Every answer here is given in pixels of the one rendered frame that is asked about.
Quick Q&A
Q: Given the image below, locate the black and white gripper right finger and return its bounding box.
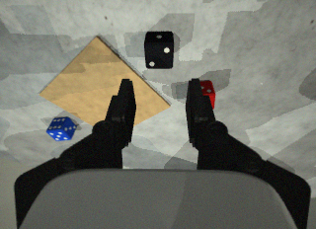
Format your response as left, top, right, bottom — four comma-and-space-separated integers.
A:
186, 79, 311, 229

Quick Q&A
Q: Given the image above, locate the red die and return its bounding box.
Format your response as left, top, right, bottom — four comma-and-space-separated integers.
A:
200, 81, 215, 109

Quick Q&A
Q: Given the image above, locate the tan flat mat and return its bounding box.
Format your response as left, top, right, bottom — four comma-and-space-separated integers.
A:
39, 36, 171, 126

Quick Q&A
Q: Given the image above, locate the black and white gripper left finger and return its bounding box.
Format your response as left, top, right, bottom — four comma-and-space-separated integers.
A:
14, 79, 136, 229

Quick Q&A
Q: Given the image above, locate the black die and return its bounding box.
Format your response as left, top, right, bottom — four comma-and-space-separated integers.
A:
144, 32, 174, 69

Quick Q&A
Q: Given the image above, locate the blue die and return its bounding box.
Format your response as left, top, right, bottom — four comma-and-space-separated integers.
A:
46, 117, 77, 141

